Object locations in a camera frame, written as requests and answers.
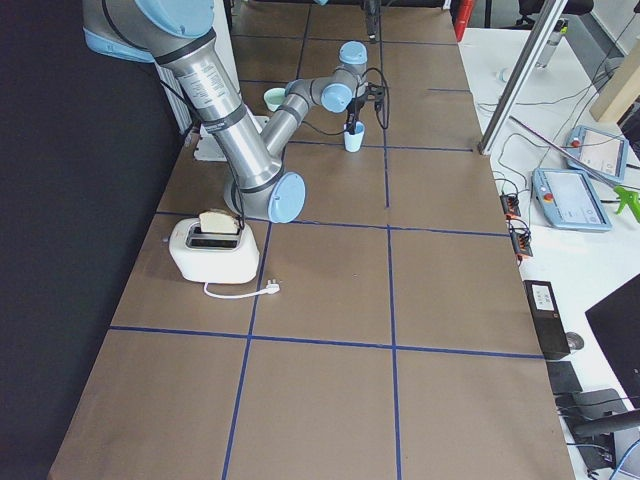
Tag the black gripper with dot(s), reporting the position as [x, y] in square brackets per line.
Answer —
[356, 108]

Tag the light blue cup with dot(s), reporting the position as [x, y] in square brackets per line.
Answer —
[353, 143]
[358, 126]

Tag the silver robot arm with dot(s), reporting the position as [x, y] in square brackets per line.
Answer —
[180, 36]

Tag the green bowl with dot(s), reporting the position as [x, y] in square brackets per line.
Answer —
[274, 98]

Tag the toast slice in toaster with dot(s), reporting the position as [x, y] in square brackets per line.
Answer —
[218, 221]

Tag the orange power strip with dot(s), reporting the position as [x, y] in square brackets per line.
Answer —
[518, 229]

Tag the near teach pendant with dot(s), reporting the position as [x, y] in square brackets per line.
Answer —
[569, 201]

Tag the teach pendant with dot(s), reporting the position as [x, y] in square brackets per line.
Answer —
[569, 201]
[605, 152]

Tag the cream toaster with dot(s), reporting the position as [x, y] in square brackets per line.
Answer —
[220, 258]

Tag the far teach pendant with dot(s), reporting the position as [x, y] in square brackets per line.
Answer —
[605, 152]

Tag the black box with label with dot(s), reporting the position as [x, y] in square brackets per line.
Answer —
[546, 319]

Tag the black laptop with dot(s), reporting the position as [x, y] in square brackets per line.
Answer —
[614, 322]

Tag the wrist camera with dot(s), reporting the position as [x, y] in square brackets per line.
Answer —
[376, 94]

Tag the aluminium frame post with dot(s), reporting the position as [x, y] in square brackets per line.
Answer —
[537, 39]

